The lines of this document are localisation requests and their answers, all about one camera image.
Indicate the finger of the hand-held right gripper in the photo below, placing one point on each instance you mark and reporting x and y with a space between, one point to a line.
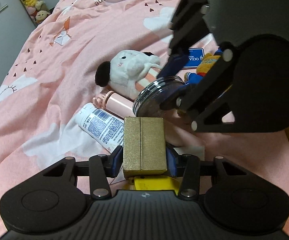
172 65
204 100

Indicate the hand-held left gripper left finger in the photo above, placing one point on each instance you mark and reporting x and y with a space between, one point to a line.
117 162

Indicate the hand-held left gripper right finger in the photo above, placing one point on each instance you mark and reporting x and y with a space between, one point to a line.
171 163

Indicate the black box with gold sides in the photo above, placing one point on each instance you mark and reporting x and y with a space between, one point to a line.
144 147

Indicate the yellow bear plush blue clothes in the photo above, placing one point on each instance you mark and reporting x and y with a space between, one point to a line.
207 65

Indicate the clear round jar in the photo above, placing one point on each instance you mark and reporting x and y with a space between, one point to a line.
152 97

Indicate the blue card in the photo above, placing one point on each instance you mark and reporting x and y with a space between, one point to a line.
194 57

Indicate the white paper slip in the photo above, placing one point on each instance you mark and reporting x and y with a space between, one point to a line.
194 151

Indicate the white tube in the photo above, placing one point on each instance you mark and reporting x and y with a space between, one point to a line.
99 125

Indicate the white mouse plush toy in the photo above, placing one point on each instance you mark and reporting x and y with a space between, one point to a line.
127 67

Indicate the pink bottle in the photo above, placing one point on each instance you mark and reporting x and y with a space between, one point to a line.
117 102

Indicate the pink printed blanket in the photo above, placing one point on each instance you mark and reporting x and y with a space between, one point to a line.
59 80

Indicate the column of plush toys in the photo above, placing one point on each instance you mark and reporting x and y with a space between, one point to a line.
32 0

